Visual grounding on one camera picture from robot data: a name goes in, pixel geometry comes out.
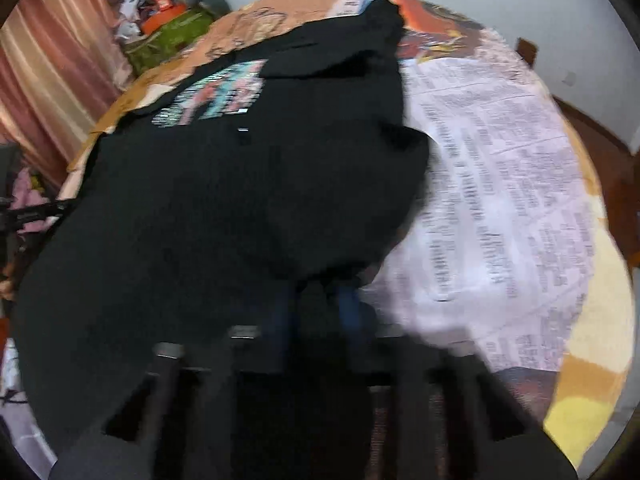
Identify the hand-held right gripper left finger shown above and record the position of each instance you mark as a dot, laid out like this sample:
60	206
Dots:
282	322

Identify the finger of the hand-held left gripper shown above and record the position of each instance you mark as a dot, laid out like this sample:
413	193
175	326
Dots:
40	211

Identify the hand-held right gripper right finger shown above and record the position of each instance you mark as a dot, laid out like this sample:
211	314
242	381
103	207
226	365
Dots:
350	310

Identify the black printed t-shirt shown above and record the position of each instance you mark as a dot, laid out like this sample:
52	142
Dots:
200	210

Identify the pink cloth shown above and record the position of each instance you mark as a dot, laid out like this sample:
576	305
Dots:
27	192

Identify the striped pink curtain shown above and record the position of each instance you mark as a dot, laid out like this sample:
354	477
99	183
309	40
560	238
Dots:
50	60

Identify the white plastic bag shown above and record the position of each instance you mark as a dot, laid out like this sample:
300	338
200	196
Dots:
20	400

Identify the printed blanket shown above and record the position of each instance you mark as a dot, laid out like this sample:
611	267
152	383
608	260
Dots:
500	185

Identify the green patterned bag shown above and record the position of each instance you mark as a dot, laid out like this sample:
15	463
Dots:
165	42

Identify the pile of mixed clutter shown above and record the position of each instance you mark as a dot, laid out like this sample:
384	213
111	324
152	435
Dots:
132	7

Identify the orange box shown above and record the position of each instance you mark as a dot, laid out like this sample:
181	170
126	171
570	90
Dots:
160	19

